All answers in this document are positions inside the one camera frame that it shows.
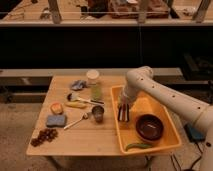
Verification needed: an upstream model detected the orange fruit toy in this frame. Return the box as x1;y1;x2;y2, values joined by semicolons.
50;103;63;115

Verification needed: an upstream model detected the silver spoon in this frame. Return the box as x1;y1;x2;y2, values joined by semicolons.
63;113;89;130

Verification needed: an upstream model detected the yellow banana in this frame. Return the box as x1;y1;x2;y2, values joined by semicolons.
65;102;87;109

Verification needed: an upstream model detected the dark red bowl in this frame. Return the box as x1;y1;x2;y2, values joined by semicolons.
135;114;164;141

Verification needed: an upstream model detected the white handled brush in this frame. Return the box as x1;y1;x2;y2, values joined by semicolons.
67;93;104;105

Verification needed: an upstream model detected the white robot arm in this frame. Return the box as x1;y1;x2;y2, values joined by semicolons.
119;66;213;171

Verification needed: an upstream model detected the yellow plastic tray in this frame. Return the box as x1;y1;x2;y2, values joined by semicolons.
111;85;182;155

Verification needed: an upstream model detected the clear jar white lid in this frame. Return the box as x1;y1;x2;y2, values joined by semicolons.
86;69;102;101

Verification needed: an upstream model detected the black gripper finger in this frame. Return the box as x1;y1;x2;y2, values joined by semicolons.
125;104;130;122
117;105;122;121

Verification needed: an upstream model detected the wooden table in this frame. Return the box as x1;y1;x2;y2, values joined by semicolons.
26;76;125;156

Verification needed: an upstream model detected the dark grape bunch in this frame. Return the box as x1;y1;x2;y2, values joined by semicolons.
30;129;58;147

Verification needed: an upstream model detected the green chili pepper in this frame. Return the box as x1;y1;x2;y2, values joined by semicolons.
125;143;152;151

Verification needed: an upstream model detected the blue sponge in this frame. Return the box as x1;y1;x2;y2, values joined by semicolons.
46;115;66;127

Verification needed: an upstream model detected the blue crumpled cloth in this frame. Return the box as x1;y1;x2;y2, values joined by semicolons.
70;80;87;91

